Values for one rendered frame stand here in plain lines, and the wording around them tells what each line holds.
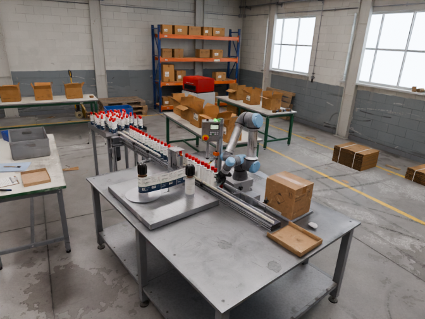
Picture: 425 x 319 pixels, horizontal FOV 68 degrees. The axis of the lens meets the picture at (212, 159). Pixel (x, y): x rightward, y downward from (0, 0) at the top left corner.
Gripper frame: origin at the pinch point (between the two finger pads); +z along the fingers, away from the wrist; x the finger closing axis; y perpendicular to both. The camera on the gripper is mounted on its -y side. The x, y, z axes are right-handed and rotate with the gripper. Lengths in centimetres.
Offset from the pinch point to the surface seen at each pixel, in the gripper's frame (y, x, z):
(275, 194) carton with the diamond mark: -17, 42, -32
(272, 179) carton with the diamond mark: -17, 32, -40
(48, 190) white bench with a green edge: 120, -86, 67
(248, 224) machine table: 12, 51, -17
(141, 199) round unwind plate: 67, -16, 14
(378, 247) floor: -173, 123, 37
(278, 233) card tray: 4, 70, -29
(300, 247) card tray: 4, 88, -39
